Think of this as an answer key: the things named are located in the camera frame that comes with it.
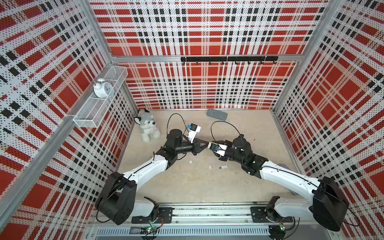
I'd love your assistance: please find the white wire basket shelf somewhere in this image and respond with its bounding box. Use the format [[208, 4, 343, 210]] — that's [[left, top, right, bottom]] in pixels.
[[74, 66, 128, 128]]

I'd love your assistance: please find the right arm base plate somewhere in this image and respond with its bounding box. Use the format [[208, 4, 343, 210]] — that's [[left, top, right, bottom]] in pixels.
[[251, 207, 293, 223]]

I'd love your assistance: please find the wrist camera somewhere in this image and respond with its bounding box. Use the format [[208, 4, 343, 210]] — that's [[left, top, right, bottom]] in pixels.
[[208, 142, 228, 158], [188, 123, 201, 143]]

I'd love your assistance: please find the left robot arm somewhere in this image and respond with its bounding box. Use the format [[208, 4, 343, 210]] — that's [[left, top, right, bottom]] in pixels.
[[96, 129, 209, 225]]

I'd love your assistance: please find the black hook rail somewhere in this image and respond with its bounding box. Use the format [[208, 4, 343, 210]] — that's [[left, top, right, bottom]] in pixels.
[[181, 56, 279, 63]]

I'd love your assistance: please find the grey rectangular box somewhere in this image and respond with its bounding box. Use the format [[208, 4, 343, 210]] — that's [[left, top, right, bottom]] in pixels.
[[206, 109, 228, 121]]

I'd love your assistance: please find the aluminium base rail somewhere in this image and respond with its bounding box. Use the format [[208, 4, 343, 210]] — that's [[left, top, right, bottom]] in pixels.
[[86, 202, 323, 228]]

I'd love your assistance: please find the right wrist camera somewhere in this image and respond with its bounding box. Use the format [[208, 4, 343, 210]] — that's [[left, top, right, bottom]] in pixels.
[[208, 142, 228, 158]]

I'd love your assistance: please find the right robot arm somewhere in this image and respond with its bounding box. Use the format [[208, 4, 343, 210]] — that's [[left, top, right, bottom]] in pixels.
[[209, 135, 349, 232]]

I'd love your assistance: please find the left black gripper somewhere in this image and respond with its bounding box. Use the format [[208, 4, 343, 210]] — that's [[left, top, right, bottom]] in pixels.
[[175, 138, 210, 156]]

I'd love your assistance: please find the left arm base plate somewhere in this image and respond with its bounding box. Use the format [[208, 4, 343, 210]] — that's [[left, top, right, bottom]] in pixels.
[[131, 207, 174, 224]]

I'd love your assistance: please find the white alarm clock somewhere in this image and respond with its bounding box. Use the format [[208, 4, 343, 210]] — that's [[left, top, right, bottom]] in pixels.
[[93, 78, 114, 99]]

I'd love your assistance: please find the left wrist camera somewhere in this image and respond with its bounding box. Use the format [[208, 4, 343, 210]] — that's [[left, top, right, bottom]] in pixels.
[[188, 123, 201, 143]]

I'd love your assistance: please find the husky plush toy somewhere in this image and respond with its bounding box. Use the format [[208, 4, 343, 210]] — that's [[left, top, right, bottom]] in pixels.
[[134, 109, 161, 142]]

